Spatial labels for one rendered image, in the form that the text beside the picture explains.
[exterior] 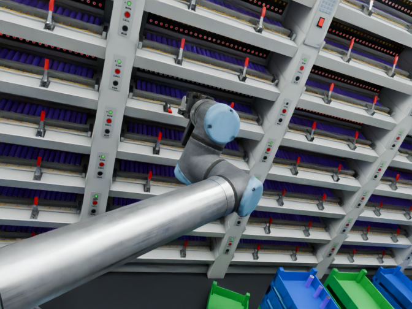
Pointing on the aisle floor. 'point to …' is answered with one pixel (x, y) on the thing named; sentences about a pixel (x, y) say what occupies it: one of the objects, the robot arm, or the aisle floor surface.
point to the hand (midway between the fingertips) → (186, 111)
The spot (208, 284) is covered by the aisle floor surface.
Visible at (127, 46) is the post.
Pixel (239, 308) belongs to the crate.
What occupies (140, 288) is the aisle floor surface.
